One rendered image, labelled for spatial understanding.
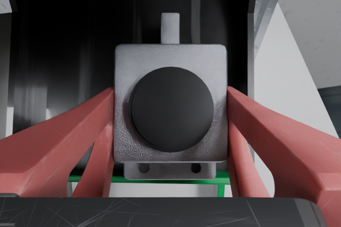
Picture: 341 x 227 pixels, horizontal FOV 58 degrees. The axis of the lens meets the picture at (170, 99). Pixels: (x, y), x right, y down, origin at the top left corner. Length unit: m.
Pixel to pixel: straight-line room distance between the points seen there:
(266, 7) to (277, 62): 0.41
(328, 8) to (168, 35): 0.93
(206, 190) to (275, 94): 0.32
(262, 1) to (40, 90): 0.17
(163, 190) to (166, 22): 0.22
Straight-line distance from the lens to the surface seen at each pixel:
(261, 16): 0.26
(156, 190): 0.34
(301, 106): 0.62
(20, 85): 0.19
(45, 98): 0.20
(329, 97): 1.76
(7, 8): 0.24
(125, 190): 0.34
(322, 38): 1.19
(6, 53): 0.31
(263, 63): 0.65
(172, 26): 0.16
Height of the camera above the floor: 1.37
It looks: 61 degrees down
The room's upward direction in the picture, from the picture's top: 1 degrees counter-clockwise
